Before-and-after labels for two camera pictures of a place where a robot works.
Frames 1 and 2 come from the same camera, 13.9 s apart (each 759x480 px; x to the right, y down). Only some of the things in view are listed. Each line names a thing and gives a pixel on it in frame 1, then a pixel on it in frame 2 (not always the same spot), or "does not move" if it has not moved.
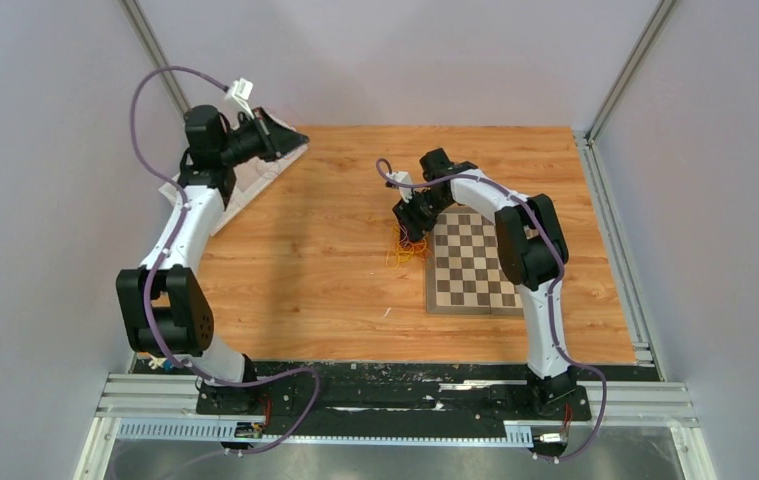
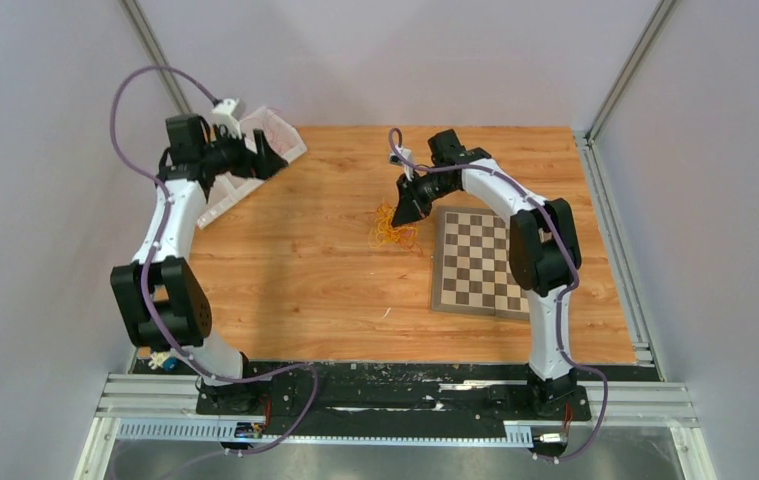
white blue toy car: (166, 365) does not move
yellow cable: (399, 254) → (383, 231)
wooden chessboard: (463, 273) does not move
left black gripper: (275, 140) → (265, 164)
